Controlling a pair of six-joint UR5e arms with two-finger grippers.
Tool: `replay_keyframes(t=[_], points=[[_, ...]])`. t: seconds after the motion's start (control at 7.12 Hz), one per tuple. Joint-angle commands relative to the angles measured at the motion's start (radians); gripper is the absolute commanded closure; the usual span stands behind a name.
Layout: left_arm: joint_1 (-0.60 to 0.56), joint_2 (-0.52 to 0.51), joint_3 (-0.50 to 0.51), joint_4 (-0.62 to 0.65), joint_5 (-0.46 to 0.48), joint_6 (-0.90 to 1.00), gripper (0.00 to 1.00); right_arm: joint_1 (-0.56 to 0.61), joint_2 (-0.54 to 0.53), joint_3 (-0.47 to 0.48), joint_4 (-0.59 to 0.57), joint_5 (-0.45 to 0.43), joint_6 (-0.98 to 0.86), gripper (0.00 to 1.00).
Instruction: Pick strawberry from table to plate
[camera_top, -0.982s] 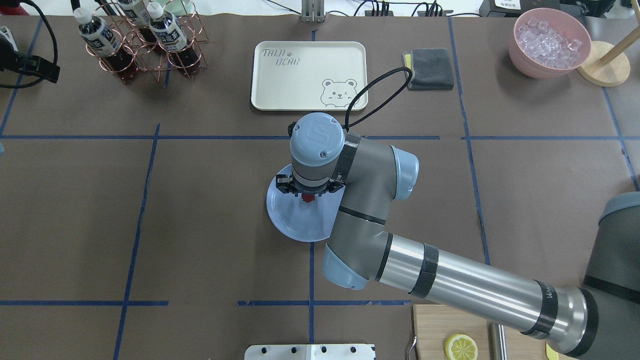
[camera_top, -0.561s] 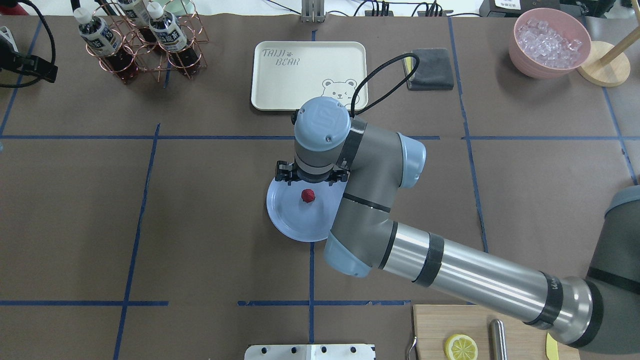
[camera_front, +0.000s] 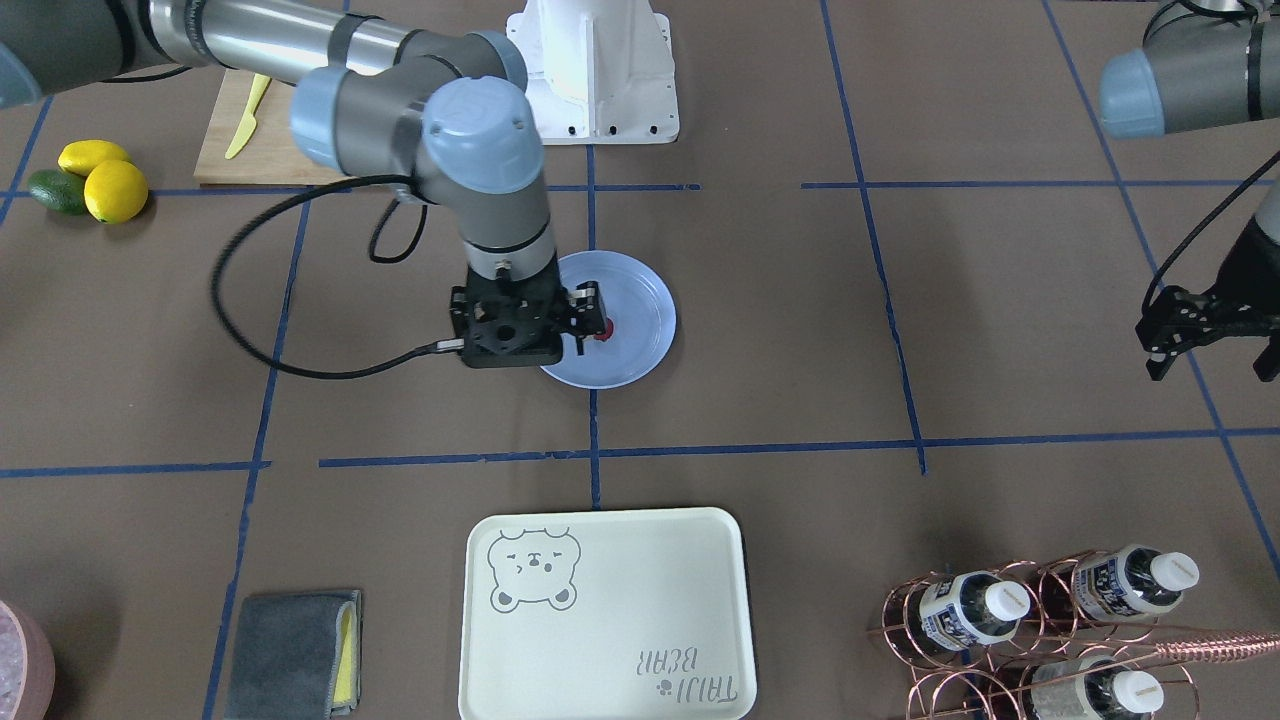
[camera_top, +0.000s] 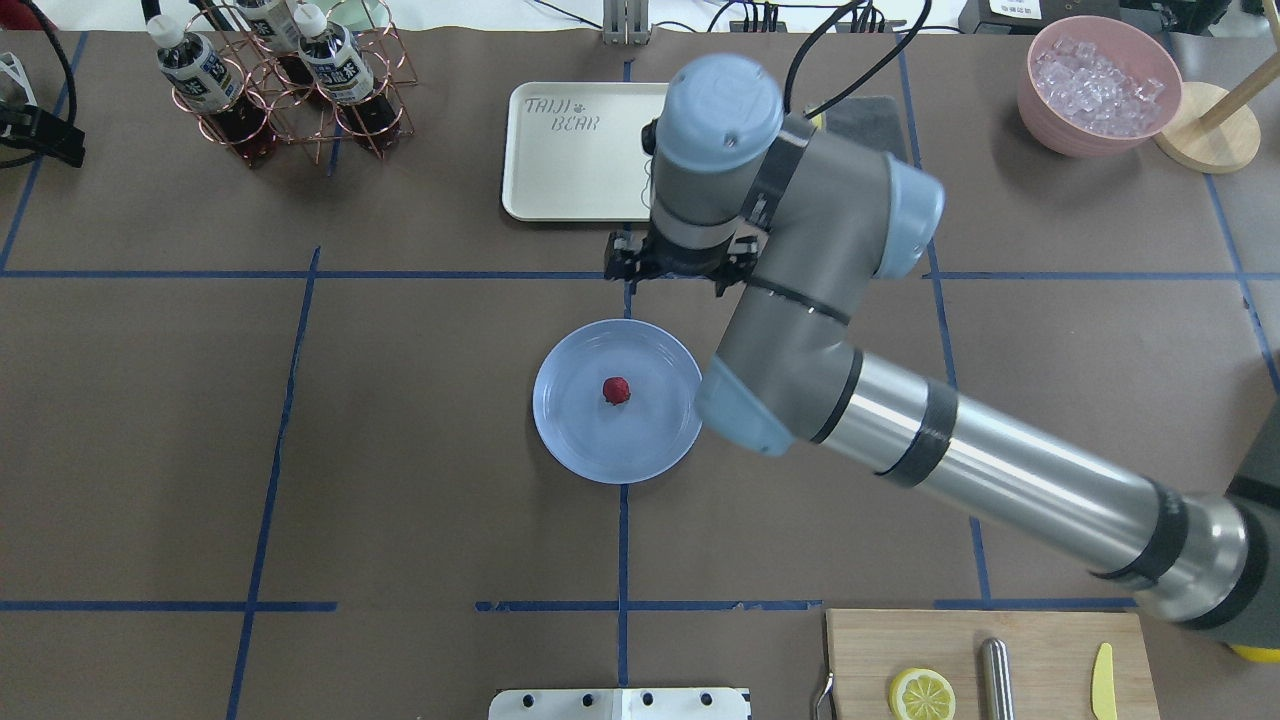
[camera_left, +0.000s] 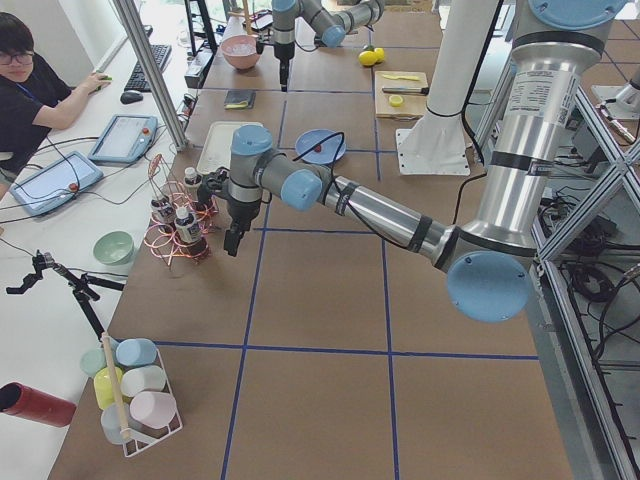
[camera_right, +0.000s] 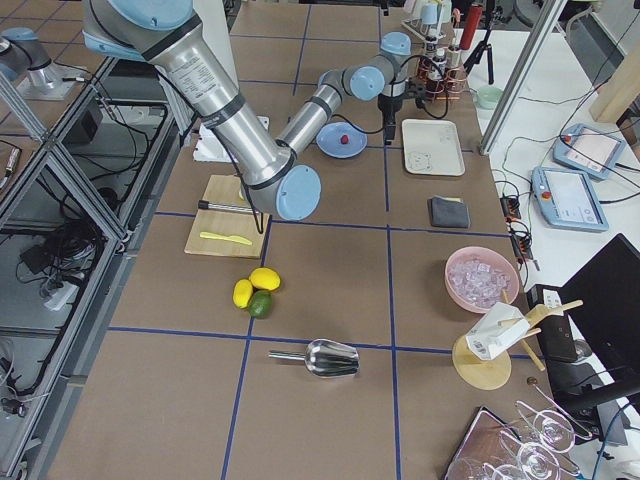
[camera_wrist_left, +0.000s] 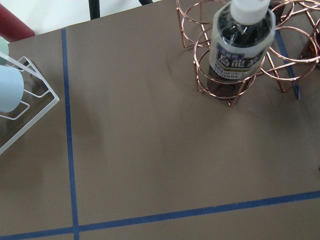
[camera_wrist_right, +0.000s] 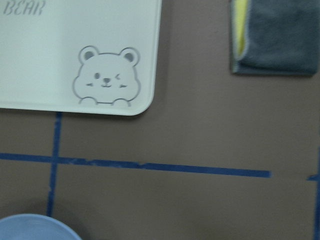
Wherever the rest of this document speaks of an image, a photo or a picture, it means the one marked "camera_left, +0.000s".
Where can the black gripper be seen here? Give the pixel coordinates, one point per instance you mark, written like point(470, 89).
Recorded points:
point(240, 213)
point(284, 56)

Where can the blue plate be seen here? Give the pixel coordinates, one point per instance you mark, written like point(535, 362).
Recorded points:
point(333, 146)

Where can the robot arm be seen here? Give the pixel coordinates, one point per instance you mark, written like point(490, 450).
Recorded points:
point(331, 28)
point(487, 259)

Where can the dark drink bottle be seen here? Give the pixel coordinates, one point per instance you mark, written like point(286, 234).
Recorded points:
point(192, 181)
point(187, 227)
point(163, 210)

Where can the pink bowl with ice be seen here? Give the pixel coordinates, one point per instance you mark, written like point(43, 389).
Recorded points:
point(240, 51)

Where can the grey folded cloth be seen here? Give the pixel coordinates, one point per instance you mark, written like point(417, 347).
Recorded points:
point(239, 99)

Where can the black tray with pink rim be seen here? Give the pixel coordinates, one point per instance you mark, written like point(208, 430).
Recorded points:
point(261, 20)

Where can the wooden stand with round base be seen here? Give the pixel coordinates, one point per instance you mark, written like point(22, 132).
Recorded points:
point(243, 10)

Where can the cream bear tray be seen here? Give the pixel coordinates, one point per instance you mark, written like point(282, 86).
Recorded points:
point(216, 152)

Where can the yellow lemon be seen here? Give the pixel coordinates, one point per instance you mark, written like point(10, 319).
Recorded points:
point(380, 54)
point(368, 58)

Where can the lemon half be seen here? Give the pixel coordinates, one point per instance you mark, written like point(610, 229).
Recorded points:
point(395, 100)

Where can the green bowl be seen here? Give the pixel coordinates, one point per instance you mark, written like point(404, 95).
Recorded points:
point(114, 248)

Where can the yellow plastic knife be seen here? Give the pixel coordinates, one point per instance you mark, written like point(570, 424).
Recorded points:
point(401, 77)

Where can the wooden cutting board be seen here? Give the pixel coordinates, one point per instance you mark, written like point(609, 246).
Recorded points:
point(414, 106)

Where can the steel rod with black tip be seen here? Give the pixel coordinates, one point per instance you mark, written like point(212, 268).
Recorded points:
point(422, 91)

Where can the blue teach pendant tablet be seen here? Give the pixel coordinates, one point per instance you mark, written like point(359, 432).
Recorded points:
point(125, 139)

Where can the black computer mouse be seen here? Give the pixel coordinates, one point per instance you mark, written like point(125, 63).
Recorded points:
point(130, 97)

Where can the light blue cup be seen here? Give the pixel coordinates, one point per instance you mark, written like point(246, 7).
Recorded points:
point(136, 352)

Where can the black tripod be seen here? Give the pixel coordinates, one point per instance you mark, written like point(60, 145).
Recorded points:
point(81, 286)

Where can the white cup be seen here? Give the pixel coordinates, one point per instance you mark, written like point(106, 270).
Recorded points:
point(150, 377)

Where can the mint green cup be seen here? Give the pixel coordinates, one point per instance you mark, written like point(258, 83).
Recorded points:
point(92, 361)

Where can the pink cup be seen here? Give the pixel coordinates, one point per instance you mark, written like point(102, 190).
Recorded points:
point(153, 409)

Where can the yellow cup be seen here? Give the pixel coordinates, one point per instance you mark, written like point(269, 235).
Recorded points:
point(103, 388)

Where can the pale blue cup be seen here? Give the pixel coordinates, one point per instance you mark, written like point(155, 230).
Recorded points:
point(111, 426)

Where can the copper wire bottle rack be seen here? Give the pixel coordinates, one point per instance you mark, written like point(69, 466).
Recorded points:
point(162, 240)

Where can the aluminium frame post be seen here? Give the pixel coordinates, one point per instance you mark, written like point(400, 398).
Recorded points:
point(132, 24)

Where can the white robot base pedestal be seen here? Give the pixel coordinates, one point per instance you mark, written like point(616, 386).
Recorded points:
point(436, 145)

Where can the white wire cup basket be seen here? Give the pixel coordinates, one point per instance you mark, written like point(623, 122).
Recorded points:
point(140, 438)

